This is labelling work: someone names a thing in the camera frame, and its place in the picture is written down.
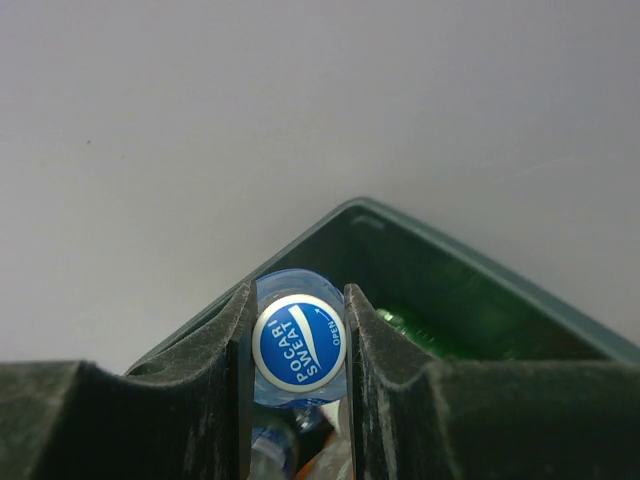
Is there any blue label bottle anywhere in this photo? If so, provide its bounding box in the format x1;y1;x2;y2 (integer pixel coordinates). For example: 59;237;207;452
252;269;347;408

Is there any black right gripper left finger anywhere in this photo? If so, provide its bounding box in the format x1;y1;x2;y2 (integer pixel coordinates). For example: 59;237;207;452
1;283;257;479

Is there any pepsi bottle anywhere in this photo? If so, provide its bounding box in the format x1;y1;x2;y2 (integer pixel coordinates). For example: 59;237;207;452
248;415;299;480

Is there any dark green plastic bin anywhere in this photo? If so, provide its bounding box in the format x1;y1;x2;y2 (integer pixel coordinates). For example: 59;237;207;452
124;196;640;376

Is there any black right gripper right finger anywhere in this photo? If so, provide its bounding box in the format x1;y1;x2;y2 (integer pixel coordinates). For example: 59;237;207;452
344;284;639;479

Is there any large orange label bottle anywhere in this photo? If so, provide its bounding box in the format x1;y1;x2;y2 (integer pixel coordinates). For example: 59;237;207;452
295;433;354;480

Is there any green plastic bottle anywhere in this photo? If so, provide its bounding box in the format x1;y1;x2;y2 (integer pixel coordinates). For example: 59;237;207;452
377;308;445;357

